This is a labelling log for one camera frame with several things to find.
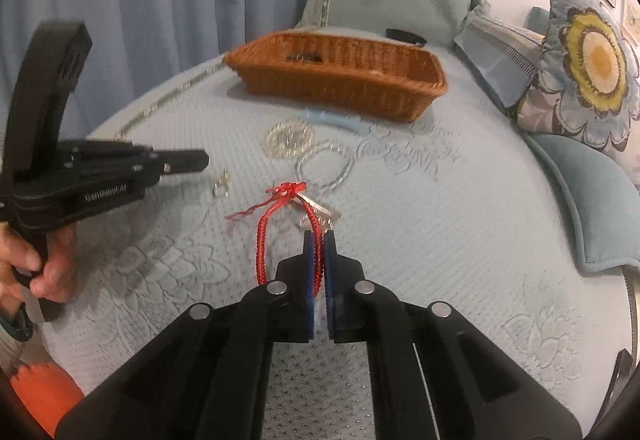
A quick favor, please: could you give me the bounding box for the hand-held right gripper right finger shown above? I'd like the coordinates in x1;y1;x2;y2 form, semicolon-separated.
324;230;584;440

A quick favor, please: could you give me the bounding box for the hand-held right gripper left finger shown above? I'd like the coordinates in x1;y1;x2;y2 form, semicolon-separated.
55;229;318;440

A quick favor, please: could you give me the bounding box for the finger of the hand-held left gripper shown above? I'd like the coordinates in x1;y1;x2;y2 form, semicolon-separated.
58;138;210;187

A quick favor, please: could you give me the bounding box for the red braided cord bracelet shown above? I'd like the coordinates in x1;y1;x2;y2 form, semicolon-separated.
225;181;324;289

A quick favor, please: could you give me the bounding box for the person's left hand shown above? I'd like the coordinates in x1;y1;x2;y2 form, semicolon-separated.
0;222;77;306

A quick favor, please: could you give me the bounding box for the small clear earring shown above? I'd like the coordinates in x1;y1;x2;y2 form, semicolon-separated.
213;169;232;199

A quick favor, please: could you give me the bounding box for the silver hair clip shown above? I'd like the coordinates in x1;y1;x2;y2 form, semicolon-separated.
294;193;344;229

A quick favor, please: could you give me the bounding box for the light blue quilted sofa cover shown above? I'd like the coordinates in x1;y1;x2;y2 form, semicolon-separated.
40;40;632;440

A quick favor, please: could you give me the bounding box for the brown wicker basket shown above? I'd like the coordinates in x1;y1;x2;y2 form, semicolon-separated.
223;31;448;123

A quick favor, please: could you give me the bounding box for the black band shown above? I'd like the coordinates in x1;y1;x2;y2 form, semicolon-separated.
385;27;429;46

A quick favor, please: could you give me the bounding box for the plain teal cushion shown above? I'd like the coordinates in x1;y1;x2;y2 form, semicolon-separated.
522;132;640;277

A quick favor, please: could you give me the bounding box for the orange cloth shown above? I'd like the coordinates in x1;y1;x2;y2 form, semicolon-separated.
9;359;87;438

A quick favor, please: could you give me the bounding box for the striped blue pillow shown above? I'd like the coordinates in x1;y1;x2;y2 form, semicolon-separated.
452;12;547;115

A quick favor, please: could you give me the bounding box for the floral print cushion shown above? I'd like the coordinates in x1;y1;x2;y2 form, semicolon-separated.
517;0;640;167

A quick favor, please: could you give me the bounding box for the gold chain necklace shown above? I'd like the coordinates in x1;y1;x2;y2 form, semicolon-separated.
263;118;316;160

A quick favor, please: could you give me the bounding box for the clear bead bracelet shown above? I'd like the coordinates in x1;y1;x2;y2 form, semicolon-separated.
294;142;354;194

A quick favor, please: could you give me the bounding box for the dark metal frame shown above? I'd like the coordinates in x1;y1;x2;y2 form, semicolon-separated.
598;265;640;423

